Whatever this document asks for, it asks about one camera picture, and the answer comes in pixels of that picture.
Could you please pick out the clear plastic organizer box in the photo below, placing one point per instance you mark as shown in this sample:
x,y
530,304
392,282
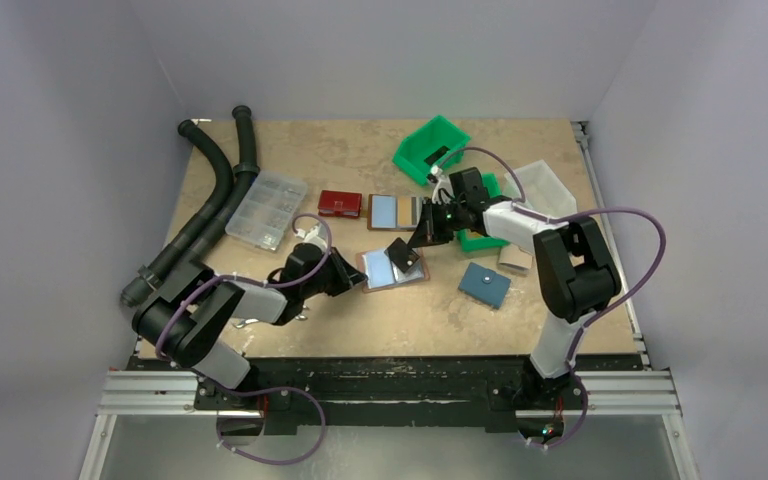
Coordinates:
x,y
265,213

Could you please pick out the clear white plastic bin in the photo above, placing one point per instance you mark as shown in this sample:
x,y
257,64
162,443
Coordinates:
x,y
545,193

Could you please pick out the blue leather card holder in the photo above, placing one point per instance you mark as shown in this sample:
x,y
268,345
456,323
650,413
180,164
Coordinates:
x,y
484,285

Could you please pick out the yellow striped card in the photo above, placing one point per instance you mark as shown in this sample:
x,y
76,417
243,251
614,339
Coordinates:
x,y
408,210

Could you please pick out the small green plastic bin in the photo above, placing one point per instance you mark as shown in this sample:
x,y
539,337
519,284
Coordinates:
x,y
471,242

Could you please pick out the black VIP card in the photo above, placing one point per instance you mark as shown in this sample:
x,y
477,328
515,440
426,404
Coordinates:
x,y
402,256

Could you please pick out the pink leather card holder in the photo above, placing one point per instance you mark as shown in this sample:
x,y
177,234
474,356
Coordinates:
x,y
382,274

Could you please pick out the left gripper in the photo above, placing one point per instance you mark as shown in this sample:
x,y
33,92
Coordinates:
x,y
336,270

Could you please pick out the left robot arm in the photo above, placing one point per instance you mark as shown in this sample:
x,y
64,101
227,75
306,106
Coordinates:
x,y
187,315

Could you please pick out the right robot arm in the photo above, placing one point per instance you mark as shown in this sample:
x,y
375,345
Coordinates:
x,y
577,275

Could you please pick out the large green plastic bin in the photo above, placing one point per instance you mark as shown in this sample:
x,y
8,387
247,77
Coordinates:
x,y
410,154

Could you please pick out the red leather card holder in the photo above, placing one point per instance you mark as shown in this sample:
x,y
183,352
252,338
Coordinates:
x,y
336,203

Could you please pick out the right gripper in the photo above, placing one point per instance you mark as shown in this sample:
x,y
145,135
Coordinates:
x,y
434,221

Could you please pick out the aluminium frame rail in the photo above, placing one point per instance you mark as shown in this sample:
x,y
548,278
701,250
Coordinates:
x,y
135,393

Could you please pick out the brown open card holder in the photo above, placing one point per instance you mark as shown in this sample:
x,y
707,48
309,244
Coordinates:
x,y
381,213

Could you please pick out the silver wrench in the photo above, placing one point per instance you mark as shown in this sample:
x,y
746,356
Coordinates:
x,y
242,323

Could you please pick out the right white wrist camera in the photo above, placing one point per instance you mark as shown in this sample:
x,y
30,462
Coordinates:
x,y
442,187

